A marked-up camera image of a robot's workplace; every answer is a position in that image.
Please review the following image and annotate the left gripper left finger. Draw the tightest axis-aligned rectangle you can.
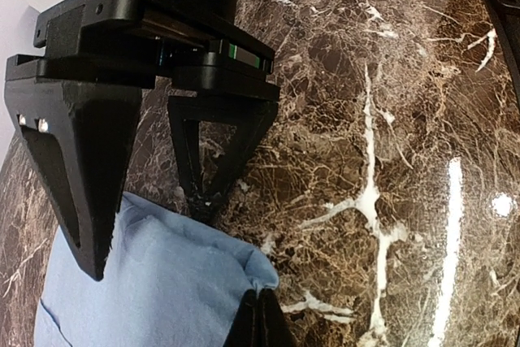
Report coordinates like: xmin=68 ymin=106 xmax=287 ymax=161
xmin=223 ymin=290 xmax=259 ymax=347

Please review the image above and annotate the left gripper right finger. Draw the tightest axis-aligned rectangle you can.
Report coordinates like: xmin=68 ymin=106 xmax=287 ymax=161
xmin=258 ymin=289 xmax=296 ymax=347

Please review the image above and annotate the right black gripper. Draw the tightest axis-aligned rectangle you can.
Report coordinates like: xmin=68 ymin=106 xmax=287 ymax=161
xmin=6 ymin=0 xmax=280 ymax=101

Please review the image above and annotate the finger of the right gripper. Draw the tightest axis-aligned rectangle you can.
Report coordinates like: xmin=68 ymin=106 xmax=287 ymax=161
xmin=167 ymin=97 xmax=278 ymax=217
xmin=4 ymin=78 xmax=141 ymax=281

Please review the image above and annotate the light blue shirt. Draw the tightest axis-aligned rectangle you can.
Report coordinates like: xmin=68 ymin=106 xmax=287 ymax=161
xmin=33 ymin=193 xmax=279 ymax=346

